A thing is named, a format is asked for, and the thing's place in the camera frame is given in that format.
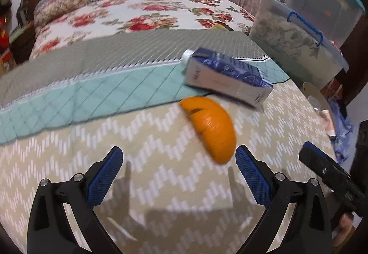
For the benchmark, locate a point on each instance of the floral bed sheet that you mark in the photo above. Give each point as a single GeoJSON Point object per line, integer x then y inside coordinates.
{"type": "Point", "coordinates": [110, 17]}

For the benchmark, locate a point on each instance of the blue patterned cloth bag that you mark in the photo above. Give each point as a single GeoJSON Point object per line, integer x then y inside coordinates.
{"type": "Point", "coordinates": [343, 129]}

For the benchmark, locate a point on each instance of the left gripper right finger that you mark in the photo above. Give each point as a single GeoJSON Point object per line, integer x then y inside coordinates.
{"type": "Point", "coordinates": [309, 230]}

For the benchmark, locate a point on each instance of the blue white milk carton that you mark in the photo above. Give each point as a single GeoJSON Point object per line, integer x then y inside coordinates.
{"type": "Point", "coordinates": [220, 73]}

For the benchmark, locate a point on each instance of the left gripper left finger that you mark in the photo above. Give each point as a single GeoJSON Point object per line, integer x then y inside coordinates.
{"type": "Point", "coordinates": [49, 230]}

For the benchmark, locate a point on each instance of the pink white paper cup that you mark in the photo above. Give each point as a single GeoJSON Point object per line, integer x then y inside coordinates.
{"type": "Point", "coordinates": [327, 123]}

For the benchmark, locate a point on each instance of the clear storage box blue handle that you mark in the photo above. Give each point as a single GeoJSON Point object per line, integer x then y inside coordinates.
{"type": "Point", "coordinates": [297, 46]}

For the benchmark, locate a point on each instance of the person right hand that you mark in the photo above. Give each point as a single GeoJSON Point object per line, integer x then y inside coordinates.
{"type": "Point", "coordinates": [345, 226]}

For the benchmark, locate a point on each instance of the patterned bed quilt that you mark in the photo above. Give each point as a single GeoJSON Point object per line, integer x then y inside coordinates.
{"type": "Point", "coordinates": [65, 110]}

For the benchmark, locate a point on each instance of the cluttered shelf unit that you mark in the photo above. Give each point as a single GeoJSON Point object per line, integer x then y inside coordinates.
{"type": "Point", "coordinates": [6, 56]}

